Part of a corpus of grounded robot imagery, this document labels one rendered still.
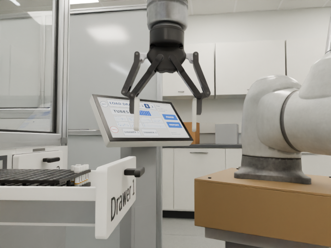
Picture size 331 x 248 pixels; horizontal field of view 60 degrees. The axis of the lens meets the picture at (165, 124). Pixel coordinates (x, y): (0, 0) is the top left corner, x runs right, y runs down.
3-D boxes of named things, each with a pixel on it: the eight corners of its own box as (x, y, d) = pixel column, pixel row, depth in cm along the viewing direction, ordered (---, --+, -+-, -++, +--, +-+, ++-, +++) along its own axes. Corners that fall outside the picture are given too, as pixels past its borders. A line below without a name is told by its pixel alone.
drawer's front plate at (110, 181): (135, 200, 72) (136, 156, 73) (106, 240, 43) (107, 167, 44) (128, 200, 72) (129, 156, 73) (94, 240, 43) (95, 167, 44)
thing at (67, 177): (90, 171, 67) (90, 169, 67) (59, 183, 50) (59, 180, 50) (82, 171, 67) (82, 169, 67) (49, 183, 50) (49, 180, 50)
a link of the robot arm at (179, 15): (148, 14, 67) (148, 38, 67) (144, -7, 58) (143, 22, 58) (187, 13, 67) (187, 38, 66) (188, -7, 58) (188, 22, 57)
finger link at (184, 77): (168, 61, 64) (173, 57, 64) (197, 102, 63) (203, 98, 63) (167, 56, 60) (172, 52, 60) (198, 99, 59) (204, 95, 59)
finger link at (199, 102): (195, 91, 62) (210, 91, 62) (195, 114, 62) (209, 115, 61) (196, 90, 60) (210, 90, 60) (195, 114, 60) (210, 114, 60)
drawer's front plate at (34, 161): (62, 180, 105) (63, 150, 106) (17, 196, 76) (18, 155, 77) (57, 180, 105) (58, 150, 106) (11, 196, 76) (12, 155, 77)
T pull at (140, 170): (145, 172, 62) (145, 166, 62) (140, 177, 54) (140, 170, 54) (128, 172, 62) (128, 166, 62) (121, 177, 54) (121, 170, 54)
